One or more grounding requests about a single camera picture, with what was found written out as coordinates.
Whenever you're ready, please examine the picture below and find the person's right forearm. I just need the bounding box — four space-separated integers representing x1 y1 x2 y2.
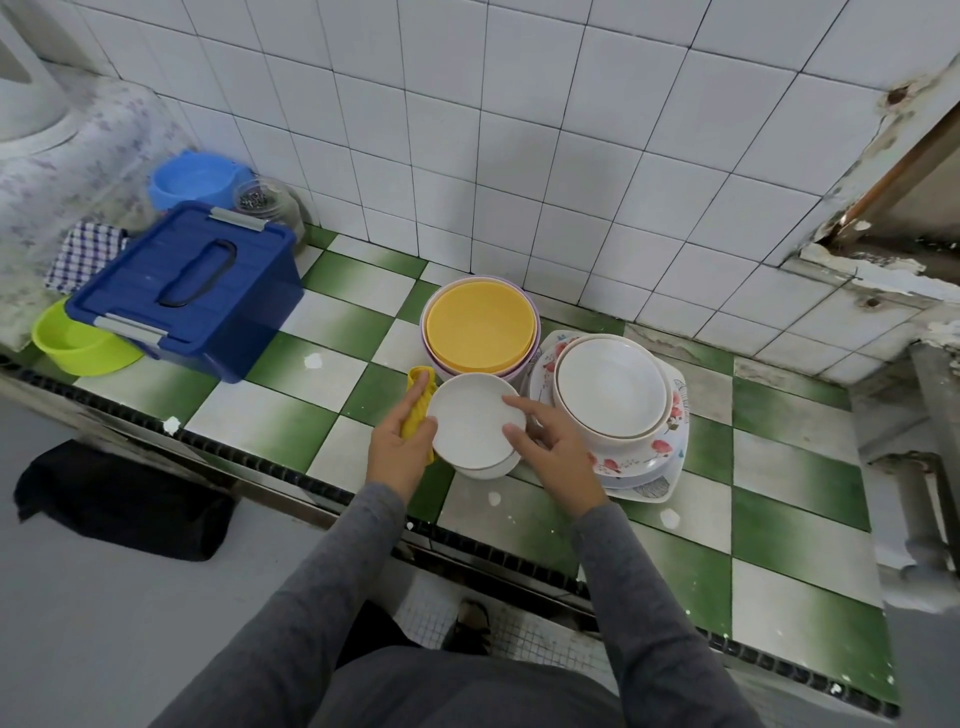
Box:
567 502 767 728

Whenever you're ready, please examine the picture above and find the glass jar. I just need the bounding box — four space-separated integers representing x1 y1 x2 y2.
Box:
232 175 309 234

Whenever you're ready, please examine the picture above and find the person's right hand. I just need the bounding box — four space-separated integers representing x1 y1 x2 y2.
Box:
502 393 611 521

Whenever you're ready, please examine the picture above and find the stack of small white bowls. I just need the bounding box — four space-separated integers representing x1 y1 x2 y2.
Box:
450 450 524 482

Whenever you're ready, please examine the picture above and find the blue white checked cloth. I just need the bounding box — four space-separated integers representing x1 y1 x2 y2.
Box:
45 219 129 296

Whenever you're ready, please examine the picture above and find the blue plastic bowl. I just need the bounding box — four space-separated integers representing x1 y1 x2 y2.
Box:
148 150 257 215

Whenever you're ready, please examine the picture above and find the clear plastic bag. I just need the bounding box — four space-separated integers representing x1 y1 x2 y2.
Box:
0 67 197 354

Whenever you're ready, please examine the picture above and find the person's left hand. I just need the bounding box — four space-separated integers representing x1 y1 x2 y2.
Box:
366 375 444 501

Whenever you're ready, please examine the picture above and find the lime green plastic bowl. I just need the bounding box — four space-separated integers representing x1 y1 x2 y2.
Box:
30 297 147 380

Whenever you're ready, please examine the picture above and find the blue plastic box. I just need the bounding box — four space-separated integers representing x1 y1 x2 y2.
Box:
64 202 306 384

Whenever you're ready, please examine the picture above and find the person's black shoe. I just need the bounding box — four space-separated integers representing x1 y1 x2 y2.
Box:
442 597 494 656

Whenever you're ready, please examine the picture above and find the white electric kettle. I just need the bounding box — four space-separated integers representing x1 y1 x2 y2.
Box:
0 0 84 159

